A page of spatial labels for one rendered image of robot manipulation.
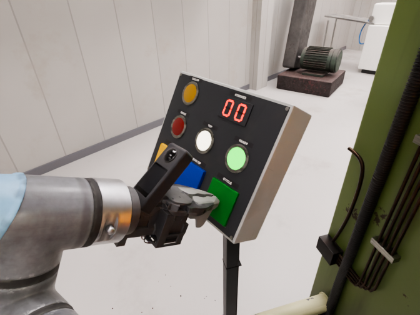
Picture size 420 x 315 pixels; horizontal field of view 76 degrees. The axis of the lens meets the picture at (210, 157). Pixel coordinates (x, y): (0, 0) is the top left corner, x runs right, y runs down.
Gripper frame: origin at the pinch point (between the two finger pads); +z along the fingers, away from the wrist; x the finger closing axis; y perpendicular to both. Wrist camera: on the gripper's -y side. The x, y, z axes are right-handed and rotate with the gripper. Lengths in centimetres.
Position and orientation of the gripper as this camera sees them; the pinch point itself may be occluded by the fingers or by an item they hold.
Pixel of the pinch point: (214, 197)
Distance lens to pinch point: 53.7
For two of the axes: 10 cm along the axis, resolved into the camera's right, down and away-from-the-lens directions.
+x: 6.5, 3.9, -6.6
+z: 6.7, 1.1, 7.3
